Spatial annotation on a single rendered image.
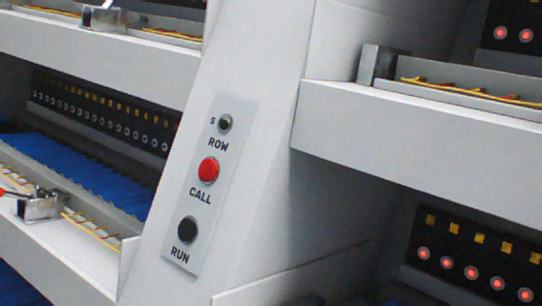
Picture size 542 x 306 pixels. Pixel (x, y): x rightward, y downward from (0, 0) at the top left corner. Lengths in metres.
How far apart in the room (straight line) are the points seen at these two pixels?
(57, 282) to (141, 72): 0.19
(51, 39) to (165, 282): 0.31
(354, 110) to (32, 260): 0.34
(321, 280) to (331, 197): 0.07
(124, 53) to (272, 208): 0.21
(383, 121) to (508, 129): 0.07
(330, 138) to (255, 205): 0.06
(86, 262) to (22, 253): 0.09
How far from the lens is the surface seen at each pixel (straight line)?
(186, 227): 0.37
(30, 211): 0.56
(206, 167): 0.36
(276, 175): 0.35
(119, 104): 0.75
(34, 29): 0.63
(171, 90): 0.43
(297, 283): 0.41
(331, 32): 0.35
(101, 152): 0.75
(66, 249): 0.51
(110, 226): 0.53
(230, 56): 0.39
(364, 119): 0.31
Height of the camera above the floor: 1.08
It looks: level
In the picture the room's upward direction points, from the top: 19 degrees clockwise
